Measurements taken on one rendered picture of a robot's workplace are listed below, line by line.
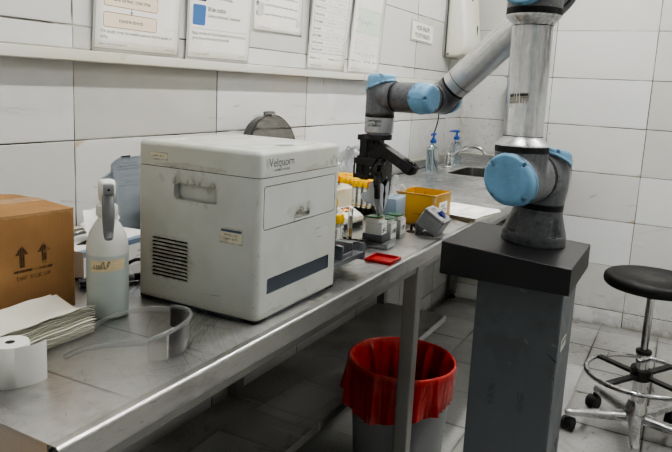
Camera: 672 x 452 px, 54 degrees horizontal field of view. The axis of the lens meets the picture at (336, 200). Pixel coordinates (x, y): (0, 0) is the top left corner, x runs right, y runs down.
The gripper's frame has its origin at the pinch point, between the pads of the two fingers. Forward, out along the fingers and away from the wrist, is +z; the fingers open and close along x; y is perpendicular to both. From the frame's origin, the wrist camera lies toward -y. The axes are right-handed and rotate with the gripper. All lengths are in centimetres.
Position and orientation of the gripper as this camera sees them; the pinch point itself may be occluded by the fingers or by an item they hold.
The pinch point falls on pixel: (381, 211)
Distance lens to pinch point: 173.1
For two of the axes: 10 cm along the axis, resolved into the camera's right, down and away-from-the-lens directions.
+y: -9.0, -1.1, 4.3
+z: -0.5, 9.8, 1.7
